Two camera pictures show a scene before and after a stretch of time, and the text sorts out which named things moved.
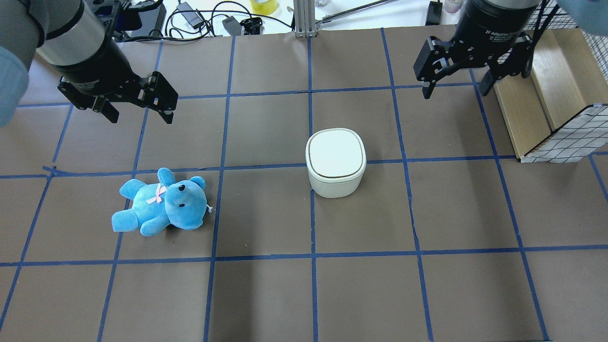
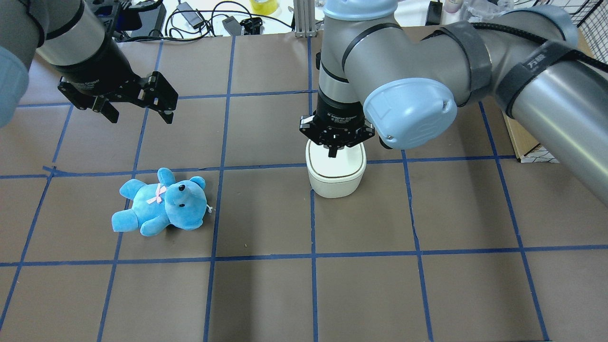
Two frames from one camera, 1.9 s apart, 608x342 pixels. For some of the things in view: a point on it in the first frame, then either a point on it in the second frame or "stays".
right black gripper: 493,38 → 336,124
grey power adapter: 232,26 stays
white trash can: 336,160 stays
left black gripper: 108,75 stays
